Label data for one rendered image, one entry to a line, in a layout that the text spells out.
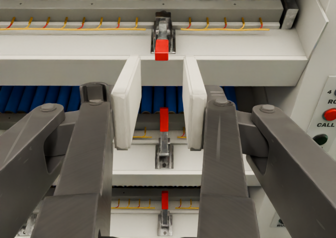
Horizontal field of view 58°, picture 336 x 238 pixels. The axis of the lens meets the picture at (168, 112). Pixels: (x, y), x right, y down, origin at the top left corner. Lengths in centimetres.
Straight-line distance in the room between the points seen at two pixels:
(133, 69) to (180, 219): 49
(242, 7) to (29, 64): 25
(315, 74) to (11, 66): 34
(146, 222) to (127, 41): 38
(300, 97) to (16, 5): 35
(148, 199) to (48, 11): 40
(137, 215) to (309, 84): 41
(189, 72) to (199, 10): 21
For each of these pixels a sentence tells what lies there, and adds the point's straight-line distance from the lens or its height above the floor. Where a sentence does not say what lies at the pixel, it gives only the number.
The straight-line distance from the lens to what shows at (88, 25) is 38.
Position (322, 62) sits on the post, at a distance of 38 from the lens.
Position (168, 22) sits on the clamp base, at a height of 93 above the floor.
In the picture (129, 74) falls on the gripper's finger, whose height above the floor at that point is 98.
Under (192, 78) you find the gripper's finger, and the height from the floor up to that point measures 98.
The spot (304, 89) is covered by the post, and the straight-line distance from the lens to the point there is 39.
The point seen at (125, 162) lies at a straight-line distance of 47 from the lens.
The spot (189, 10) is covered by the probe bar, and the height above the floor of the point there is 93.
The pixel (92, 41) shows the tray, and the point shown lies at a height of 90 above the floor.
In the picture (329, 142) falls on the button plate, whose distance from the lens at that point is 46.
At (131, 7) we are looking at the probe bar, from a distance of 37.
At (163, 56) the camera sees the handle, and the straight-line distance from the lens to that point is 27.
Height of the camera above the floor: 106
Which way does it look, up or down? 39 degrees down
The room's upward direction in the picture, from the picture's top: straight up
